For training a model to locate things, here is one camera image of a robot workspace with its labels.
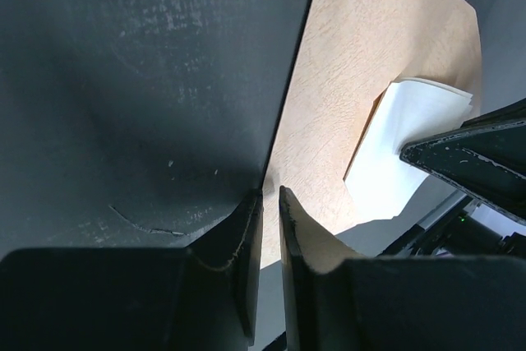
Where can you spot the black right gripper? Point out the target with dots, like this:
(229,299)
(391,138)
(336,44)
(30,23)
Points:
(485,159)

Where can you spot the cream paper letter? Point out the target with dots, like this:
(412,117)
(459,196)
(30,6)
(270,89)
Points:
(378,181)

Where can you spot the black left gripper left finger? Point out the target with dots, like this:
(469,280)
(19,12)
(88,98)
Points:
(199,297)

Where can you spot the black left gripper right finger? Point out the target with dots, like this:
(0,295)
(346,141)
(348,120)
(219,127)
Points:
(336,299)

